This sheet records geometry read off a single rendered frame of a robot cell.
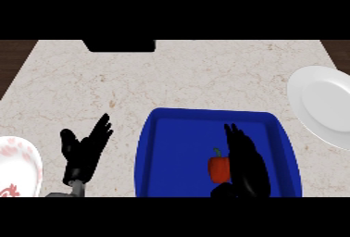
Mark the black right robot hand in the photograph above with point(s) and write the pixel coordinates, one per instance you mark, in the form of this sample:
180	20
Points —
245	166

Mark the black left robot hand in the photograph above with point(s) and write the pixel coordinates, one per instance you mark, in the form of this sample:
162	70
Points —
84	154

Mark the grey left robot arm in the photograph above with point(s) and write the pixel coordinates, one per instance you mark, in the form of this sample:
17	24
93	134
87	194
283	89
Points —
72	189

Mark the red bell pepper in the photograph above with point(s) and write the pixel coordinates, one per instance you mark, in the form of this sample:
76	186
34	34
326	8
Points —
218	169

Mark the blue tray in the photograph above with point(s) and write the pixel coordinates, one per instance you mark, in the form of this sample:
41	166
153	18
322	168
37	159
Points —
181	154

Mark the white plate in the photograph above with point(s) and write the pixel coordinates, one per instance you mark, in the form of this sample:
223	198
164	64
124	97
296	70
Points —
323	105

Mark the white bowl with red print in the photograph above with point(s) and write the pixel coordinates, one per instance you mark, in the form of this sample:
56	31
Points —
17	169

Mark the black appliance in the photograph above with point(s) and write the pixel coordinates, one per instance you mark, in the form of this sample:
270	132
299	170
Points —
119	45

